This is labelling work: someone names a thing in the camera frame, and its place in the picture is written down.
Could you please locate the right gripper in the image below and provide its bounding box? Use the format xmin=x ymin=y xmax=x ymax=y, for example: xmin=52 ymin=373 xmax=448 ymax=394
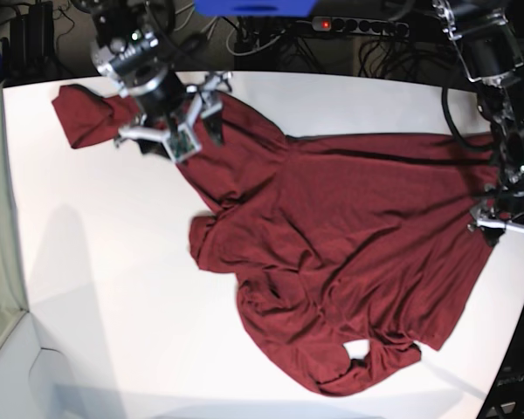
xmin=114 ymin=69 xmax=232 ymax=164

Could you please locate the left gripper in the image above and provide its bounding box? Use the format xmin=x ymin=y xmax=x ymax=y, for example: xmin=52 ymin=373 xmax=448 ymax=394
xmin=467 ymin=183 xmax=524 ymax=247

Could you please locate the dark red t-shirt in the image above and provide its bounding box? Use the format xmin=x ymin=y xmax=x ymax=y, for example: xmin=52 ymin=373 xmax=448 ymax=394
xmin=51 ymin=83 xmax=503 ymax=398

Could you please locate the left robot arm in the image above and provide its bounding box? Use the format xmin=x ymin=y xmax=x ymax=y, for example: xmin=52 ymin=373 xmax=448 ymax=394
xmin=432 ymin=1 xmax=524 ymax=246

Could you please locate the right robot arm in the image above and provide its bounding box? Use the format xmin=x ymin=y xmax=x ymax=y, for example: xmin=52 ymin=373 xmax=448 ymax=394
xmin=88 ymin=1 xmax=231 ymax=163

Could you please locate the blue box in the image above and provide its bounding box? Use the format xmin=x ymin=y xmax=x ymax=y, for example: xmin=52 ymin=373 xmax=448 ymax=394
xmin=194 ymin=0 xmax=317 ymax=17

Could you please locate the black power strip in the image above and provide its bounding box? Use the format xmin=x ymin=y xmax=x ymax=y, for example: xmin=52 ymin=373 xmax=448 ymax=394
xmin=311 ymin=17 xmax=410 ymax=38

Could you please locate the white cable loop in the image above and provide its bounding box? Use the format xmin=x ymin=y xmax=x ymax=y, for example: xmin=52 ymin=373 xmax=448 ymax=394
xmin=165 ymin=8 xmax=285 ymax=56

